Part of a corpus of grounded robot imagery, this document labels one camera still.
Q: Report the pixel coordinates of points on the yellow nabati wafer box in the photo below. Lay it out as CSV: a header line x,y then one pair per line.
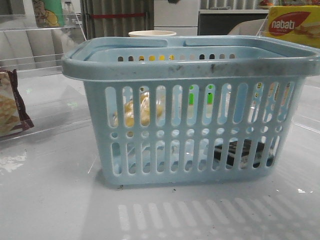
x,y
315,9

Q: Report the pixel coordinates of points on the light blue plastic basket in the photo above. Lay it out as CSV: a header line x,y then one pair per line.
x,y
229,103

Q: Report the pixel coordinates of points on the white sofa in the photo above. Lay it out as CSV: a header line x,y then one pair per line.
x,y
248,28

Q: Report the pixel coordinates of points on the plate of food on counter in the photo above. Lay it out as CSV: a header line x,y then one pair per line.
x,y
265,3

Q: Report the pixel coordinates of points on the maroon biscuit snack packet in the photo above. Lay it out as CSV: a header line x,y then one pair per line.
x,y
13,116

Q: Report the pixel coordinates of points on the clear acrylic display shelf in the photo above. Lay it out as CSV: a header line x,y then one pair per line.
x,y
36,51

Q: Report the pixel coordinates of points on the white grey cabinet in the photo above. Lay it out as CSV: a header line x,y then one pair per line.
x,y
204,17

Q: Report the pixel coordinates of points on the green cartoon snack can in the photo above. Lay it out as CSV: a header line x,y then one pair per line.
x,y
48,13

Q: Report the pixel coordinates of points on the yellow popcorn paper bucket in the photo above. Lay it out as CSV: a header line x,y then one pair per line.
x,y
152,33

